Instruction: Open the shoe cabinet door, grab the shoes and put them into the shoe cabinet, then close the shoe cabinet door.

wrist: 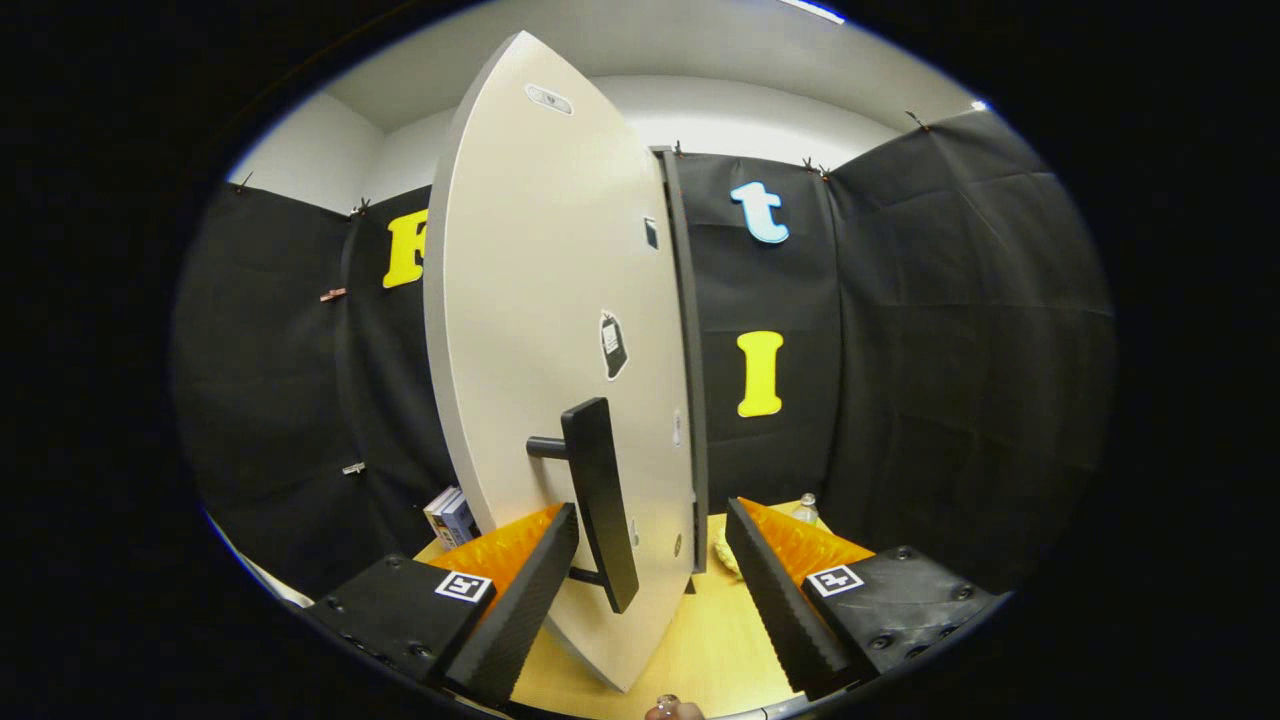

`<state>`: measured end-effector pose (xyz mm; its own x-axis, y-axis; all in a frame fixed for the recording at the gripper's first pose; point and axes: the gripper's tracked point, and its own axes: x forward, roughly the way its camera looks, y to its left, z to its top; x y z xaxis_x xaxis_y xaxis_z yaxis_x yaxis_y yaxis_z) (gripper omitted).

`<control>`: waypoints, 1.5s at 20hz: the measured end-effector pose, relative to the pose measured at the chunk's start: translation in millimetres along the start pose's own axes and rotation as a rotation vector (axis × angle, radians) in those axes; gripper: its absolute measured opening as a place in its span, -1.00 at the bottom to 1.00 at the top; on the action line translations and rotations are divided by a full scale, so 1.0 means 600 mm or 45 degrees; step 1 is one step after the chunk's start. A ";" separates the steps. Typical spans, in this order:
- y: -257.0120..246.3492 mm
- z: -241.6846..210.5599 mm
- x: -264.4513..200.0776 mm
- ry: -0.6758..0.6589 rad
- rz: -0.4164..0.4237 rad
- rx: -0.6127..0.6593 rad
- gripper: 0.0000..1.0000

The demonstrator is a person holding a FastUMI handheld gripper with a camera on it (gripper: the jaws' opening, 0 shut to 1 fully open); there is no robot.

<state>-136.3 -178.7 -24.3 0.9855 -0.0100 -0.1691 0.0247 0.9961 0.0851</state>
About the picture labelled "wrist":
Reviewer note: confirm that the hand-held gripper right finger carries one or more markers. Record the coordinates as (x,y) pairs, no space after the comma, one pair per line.
(775,610)

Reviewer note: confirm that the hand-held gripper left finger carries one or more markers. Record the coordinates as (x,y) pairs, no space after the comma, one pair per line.
(520,610)

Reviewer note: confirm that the dark grey shoe cabinet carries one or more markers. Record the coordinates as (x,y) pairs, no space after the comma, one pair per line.
(688,350)

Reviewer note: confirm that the beige shoe cabinet door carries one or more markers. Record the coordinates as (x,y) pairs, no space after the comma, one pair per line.
(530,300)

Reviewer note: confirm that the pale yellow cloth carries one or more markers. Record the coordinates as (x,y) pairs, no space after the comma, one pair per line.
(727,555)

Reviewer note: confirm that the green label plastic bottle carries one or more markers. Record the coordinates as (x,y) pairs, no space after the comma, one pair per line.
(806,510)

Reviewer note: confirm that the white book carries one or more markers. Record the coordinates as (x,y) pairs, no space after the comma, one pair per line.
(437,515)

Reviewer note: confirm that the black backdrop cloth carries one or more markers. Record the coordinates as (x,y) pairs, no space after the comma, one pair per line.
(950,350)

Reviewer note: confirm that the long ceiling light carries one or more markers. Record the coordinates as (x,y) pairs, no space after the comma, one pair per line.
(815,10)

